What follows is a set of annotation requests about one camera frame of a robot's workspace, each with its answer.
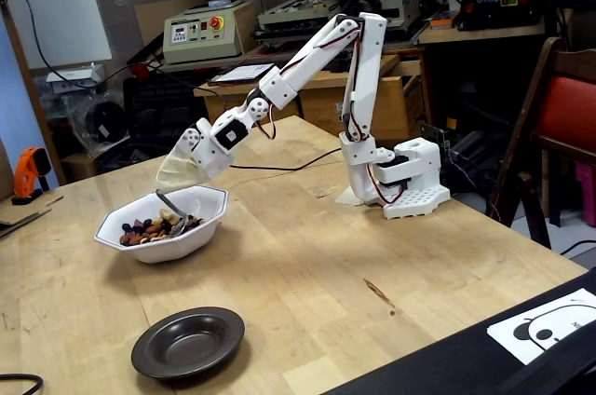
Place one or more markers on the black case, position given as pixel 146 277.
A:
pixel 465 362

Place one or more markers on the beige masking tape piece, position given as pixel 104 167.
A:
pixel 347 198

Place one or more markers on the red padded wooden chair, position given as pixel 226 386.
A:
pixel 565 106

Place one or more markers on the black plastic crate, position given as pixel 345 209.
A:
pixel 158 111

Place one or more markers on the dark metal strip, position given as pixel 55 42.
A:
pixel 23 220

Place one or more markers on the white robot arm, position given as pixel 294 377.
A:
pixel 372 64

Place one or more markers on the orange and black tool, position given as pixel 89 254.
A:
pixel 28 167

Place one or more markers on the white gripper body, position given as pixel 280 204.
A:
pixel 201 151

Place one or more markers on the black spool in plastic bag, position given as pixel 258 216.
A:
pixel 102 122

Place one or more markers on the green circuit board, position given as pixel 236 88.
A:
pixel 435 134

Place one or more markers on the beige control box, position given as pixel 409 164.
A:
pixel 200 48

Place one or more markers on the wooden cabinet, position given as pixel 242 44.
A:
pixel 400 101

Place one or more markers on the white device box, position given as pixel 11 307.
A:
pixel 74 78

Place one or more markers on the white octagonal bowl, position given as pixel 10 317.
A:
pixel 163 250

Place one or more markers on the bent metal spoon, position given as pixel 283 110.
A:
pixel 167 203

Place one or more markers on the flat tablet with white screen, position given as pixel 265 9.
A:
pixel 242 73

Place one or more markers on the dark brown plate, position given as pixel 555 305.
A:
pixel 186 344

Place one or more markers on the trail mix nuts and raisins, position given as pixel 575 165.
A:
pixel 149 229

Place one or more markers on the wooden workbench top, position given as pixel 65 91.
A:
pixel 484 34

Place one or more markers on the white panda sticker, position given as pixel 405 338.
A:
pixel 526 334

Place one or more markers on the tape-wrapped gripper finger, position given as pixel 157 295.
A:
pixel 191 140
pixel 191 178

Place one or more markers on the white board panel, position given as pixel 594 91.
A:
pixel 56 8

